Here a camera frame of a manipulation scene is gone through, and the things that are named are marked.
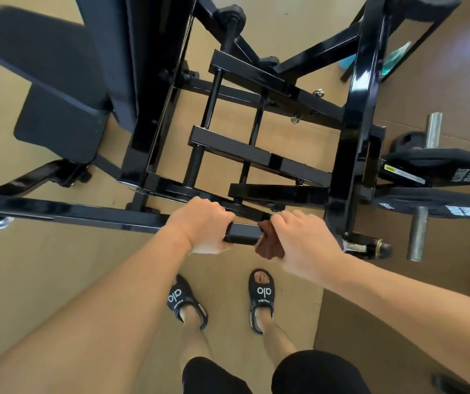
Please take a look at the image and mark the black roller pad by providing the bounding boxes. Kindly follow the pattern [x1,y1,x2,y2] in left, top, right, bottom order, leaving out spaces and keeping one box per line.
[395,0,462,22]

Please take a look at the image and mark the person's left hand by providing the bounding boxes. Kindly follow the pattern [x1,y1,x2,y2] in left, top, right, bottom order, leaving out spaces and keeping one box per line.
[164,196,236,255]

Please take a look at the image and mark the brown cleaning cloth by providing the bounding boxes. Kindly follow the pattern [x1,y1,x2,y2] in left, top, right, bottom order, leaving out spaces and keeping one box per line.
[255,220,286,260]

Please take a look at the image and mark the person's black shorts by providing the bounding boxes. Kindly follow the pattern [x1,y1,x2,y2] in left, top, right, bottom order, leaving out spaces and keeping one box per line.
[182,350,372,394]

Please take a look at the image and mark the person's right forearm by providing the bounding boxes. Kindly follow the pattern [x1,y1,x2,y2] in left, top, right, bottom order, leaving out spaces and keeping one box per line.
[320,252,470,394]

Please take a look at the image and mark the person's leg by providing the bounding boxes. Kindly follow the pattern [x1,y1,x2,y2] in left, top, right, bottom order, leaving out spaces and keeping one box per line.
[179,305,216,362]
[255,309,298,369]

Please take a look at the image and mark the small black weight plate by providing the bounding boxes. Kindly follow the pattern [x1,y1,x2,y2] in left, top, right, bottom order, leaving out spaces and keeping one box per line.
[390,131,429,155]

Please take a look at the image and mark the black padded seat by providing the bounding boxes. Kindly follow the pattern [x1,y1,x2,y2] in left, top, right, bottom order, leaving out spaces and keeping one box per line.
[13,83,111,165]

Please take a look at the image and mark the person's left leg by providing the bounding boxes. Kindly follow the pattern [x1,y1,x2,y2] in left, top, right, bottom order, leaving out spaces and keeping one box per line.
[179,305,216,362]

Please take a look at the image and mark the person's right black sandal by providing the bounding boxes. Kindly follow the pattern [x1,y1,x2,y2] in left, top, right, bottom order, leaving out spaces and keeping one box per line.
[248,268,276,335]

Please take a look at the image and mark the chrome weight peg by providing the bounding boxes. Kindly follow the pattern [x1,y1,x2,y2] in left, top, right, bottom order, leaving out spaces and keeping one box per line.
[406,207,429,262]
[423,112,443,150]

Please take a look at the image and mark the white tissue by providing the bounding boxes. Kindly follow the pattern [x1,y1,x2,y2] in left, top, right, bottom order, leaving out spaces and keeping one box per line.
[189,245,231,256]

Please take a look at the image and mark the person's left forearm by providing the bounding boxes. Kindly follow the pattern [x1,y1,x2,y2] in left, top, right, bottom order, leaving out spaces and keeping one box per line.
[0,224,193,394]

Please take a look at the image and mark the person's left black sandal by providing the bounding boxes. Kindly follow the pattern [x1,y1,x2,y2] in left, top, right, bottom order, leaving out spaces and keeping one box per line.
[167,274,209,331]

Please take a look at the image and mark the large black weight plate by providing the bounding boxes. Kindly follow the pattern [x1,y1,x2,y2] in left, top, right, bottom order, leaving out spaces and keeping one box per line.
[378,148,470,188]
[372,187,470,220]

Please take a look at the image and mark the blue spray bottle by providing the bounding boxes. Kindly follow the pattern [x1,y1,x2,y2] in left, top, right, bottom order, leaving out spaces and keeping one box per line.
[339,41,412,77]

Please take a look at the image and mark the black steel gym machine frame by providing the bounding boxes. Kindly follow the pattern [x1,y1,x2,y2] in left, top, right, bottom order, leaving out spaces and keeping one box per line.
[0,0,462,259]

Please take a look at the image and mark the person's right hand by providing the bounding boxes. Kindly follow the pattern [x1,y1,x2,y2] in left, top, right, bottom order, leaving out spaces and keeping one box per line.
[270,209,346,284]

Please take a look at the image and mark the person's right leg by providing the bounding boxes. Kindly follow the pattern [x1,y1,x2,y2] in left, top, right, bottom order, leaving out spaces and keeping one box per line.
[255,309,298,369]

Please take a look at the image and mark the black padded backrest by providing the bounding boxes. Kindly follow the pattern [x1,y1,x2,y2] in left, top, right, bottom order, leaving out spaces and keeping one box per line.
[0,5,113,118]

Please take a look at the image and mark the dark object on floor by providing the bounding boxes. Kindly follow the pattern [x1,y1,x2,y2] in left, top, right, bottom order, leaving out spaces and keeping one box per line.
[431,373,470,394]

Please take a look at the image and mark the person's black sandal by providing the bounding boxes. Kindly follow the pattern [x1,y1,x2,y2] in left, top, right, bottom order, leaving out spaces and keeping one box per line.
[248,268,276,335]
[167,274,209,331]

